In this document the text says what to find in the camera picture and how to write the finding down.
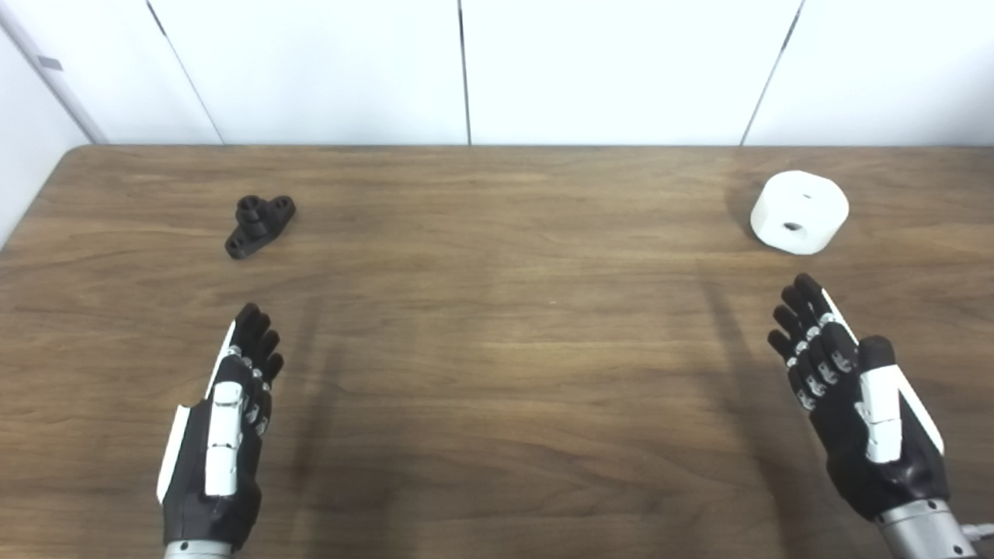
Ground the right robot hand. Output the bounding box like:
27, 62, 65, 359
767, 273, 951, 523

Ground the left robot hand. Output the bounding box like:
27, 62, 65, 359
156, 302, 285, 549

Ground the black flanged holder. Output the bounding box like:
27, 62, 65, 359
224, 195, 297, 260

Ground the round white piece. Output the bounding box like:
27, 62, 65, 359
750, 171, 850, 255

